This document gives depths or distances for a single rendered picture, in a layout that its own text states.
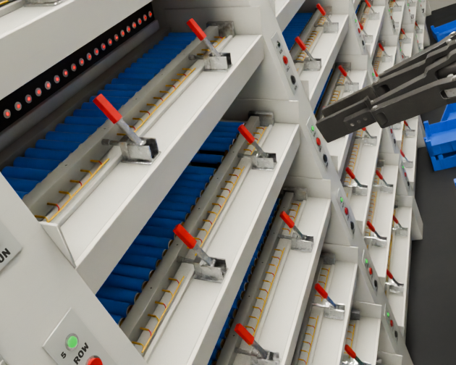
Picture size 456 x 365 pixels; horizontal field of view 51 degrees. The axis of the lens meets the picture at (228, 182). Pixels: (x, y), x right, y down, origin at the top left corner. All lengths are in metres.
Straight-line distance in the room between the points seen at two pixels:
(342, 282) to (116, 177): 0.70
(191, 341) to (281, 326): 0.26
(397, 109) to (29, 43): 0.37
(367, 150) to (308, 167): 0.57
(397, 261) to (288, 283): 0.87
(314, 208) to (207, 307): 0.48
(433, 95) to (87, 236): 0.37
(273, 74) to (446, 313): 1.09
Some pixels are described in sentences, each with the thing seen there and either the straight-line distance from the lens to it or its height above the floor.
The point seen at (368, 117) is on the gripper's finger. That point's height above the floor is 1.07.
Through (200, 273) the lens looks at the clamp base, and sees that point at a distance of 0.66.
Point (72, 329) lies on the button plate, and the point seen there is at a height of 1.09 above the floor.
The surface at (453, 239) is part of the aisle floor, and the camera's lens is 2.02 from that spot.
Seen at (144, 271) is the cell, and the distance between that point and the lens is 0.67.
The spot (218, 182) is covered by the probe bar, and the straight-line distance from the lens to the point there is 0.79.
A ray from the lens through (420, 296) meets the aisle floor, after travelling 1.84.
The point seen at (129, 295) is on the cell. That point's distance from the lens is 0.64.
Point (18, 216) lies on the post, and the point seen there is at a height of 1.19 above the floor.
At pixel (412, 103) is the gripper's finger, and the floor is 1.08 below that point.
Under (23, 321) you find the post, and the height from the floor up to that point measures 1.13.
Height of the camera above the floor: 1.31
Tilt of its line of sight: 25 degrees down
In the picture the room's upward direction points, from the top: 28 degrees counter-clockwise
